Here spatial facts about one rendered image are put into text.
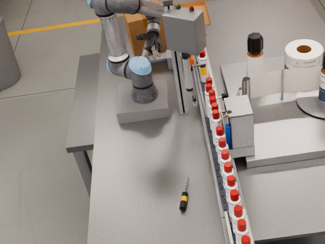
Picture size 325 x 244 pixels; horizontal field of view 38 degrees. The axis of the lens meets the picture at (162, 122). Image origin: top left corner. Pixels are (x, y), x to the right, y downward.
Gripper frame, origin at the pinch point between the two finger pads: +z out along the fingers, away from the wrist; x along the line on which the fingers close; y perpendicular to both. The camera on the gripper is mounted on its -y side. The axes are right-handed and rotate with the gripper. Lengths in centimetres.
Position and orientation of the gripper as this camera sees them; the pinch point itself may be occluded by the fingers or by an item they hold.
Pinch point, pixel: (148, 59)
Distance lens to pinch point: 263.7
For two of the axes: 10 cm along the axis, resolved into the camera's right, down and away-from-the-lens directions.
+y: 6.2, 3.8, 6.8
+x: -7.8, 2.4, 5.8
